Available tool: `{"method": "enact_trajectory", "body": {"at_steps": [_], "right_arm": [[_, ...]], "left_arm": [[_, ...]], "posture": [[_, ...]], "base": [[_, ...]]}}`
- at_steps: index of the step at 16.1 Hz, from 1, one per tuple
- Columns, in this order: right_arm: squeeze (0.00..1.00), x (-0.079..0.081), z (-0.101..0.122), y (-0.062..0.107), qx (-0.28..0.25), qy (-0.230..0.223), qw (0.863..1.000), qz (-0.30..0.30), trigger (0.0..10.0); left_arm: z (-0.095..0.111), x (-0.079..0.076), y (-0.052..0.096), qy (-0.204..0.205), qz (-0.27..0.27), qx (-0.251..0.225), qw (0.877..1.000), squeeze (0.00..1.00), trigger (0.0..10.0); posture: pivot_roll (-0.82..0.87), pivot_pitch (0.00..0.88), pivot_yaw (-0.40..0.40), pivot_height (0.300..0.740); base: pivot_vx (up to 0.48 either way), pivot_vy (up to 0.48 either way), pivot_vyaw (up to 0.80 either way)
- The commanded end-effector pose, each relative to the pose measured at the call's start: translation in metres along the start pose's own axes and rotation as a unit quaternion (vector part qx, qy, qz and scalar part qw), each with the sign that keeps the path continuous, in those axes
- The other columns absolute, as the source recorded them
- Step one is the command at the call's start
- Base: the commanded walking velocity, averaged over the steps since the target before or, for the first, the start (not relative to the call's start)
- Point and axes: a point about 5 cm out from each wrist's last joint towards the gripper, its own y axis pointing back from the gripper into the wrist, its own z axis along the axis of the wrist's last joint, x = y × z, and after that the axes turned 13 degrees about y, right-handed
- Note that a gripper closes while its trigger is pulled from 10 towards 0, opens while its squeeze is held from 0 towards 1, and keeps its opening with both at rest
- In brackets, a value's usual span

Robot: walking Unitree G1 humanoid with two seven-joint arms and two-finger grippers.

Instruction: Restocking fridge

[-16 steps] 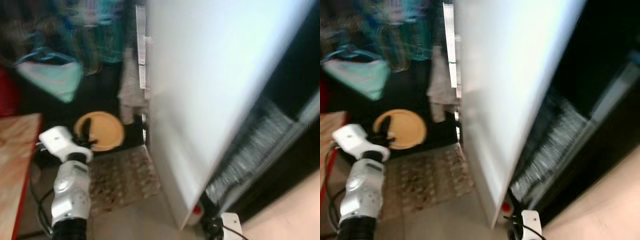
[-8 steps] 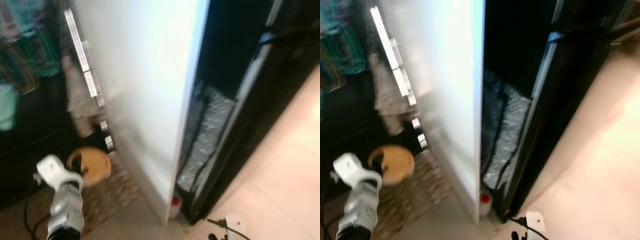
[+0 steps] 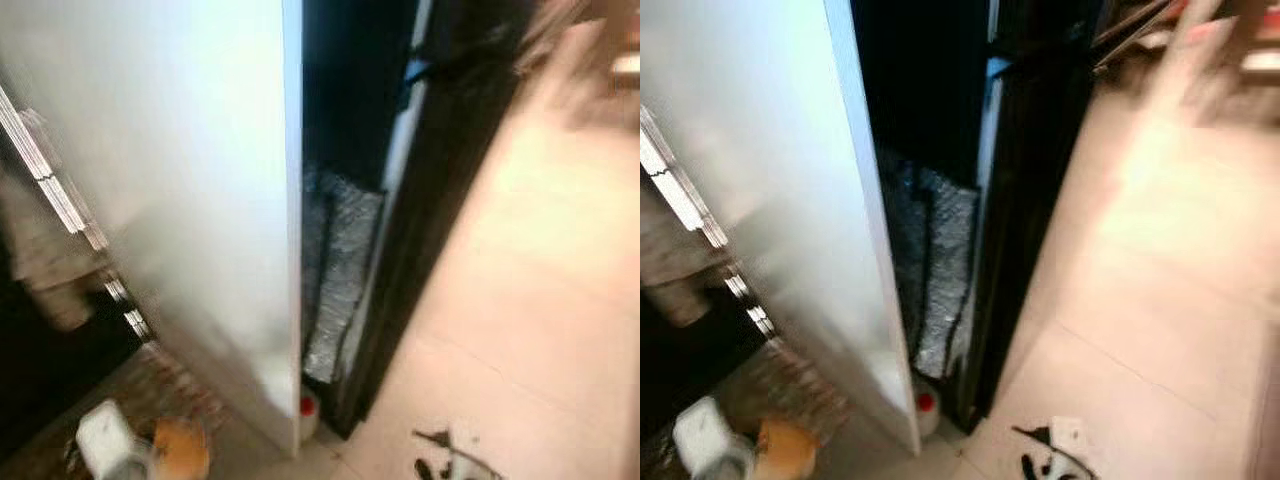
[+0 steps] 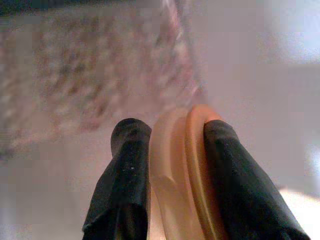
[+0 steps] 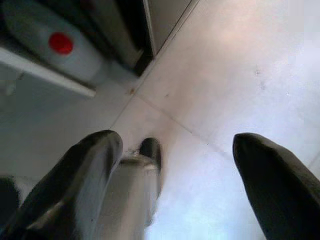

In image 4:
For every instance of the patterned beige rug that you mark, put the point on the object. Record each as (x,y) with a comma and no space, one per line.
(95,75)

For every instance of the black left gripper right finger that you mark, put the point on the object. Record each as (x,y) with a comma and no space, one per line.
(246,190)

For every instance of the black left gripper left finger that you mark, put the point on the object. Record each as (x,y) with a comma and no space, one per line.
(123,180)

